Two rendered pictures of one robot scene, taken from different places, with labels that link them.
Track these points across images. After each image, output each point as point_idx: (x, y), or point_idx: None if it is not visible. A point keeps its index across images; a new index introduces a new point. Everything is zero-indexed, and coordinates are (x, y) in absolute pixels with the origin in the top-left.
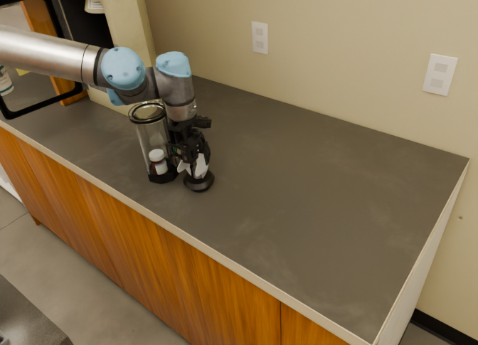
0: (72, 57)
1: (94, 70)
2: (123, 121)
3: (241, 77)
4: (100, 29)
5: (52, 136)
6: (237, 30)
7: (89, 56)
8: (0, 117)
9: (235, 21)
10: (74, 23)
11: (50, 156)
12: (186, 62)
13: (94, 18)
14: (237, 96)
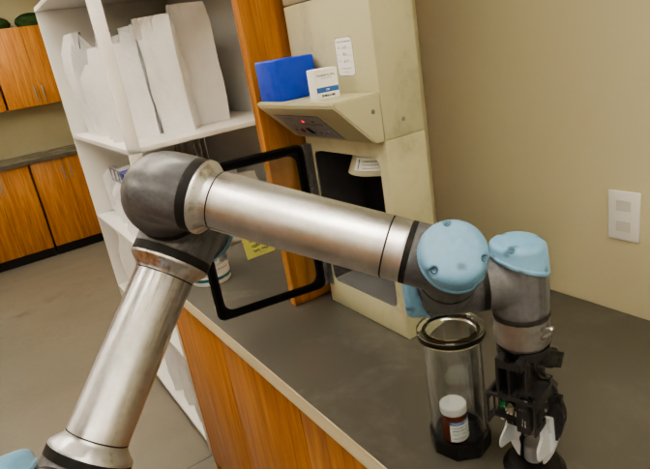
0: (369, 234)
1: (403, 257)
2: (383, 337)
3: (580, 278)
4: (361, 199)
5: (278, 350)
6: (577, 204)
7: (398, 234)
8: (210, 314)
9: (576, 190)
10: (329, 190)
11: (272, 383)
12: (545, 249)
13: (355, 185)
14: (576, 309)
